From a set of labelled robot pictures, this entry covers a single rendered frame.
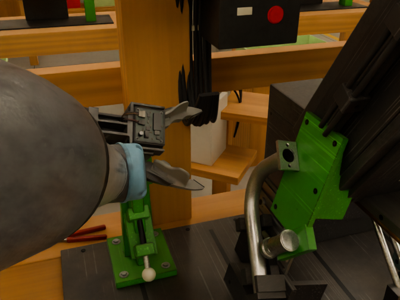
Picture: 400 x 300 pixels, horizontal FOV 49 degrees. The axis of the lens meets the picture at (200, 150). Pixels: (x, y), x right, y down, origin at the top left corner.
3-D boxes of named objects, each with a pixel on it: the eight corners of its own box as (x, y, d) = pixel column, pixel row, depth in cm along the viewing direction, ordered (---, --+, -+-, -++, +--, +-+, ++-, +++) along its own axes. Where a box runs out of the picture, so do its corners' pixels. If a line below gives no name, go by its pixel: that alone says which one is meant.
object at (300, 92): (401, 225, 110) (436, 96, 94) (291, 250, 102) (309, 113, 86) (356, 186, 125) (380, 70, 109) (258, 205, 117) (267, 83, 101)
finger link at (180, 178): (206, 196, 66) (156, 159, 65) (191, 204, 71) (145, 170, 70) (216, 180, 68) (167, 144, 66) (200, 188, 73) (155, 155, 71)
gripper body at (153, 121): (169, 153, 64) (84, 144, 59) (151, 169, 71) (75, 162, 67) (169, 105, 66) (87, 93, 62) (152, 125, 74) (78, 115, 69)
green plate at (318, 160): (336, 246, 80) (383, 143, 72) (298, 246, 77) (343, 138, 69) (304, 211, 90) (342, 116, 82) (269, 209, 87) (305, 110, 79)
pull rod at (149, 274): (157, 283, 88) (156, 261, 86) (143, 286, 88) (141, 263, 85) (151, 264, 93) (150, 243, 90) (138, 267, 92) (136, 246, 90)
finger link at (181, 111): (213, 101, 72) (167, 122, 67) (199, 115, 77) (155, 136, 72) (203, 85, 72) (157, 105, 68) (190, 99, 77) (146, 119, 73)
